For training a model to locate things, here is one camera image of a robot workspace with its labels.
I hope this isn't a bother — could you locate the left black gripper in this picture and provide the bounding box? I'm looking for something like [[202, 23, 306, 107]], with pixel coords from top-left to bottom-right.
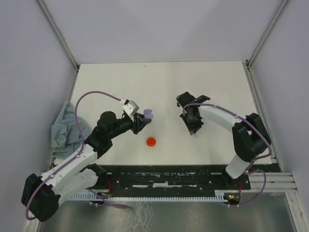
[[108, 112, 151, 139]]

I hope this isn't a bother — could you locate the purple earbud charging case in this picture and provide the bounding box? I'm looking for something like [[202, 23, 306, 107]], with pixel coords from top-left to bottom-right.
[[143, 109, 154, 120]]

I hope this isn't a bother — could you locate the red earbud charging case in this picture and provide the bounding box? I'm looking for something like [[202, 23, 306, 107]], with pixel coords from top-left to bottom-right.
[[146, 137, 156, 147]]

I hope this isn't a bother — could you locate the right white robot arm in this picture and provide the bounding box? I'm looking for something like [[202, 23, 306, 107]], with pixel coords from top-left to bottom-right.
[[176, 92, 272, 189]]

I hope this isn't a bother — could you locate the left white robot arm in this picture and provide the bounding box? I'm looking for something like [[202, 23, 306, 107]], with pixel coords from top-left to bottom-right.
[[21, 109, 154, 222]]

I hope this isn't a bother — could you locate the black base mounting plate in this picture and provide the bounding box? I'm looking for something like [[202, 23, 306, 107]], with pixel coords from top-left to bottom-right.
[[94, 165, 251, 190]]

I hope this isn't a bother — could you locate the blue-grey cloth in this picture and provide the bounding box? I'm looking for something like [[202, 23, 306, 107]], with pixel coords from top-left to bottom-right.
[[51, 101, 91, 160]]

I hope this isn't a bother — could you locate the white slotted cable duct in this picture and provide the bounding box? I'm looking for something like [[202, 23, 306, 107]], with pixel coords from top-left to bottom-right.
[[70, 189, 230, 201]]

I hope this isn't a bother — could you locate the right aluminium frame post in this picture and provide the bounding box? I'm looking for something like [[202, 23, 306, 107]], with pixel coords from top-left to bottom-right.
[[246, 0, 290, 69]]

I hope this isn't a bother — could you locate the aluminium frame post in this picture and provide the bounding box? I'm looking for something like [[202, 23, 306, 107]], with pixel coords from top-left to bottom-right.
[[36, 0, 80, 71], [246, 0, 290, 69]]

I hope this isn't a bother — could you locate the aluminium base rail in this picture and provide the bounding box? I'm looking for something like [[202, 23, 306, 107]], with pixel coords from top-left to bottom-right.
[[246, 173, 297, 193]]

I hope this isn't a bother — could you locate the left aluminium frame post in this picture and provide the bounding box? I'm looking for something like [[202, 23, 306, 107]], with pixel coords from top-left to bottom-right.
[[36, 0, 80, 71]]

